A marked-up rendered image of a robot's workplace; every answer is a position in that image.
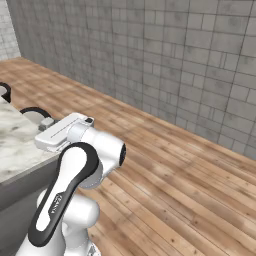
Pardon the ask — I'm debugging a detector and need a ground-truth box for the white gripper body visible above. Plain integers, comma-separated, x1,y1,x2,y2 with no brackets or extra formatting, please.
34,112,87,153

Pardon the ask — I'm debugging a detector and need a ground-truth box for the marble-topped grey dining counter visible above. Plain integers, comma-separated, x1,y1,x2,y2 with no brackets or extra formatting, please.
0,95,69,256

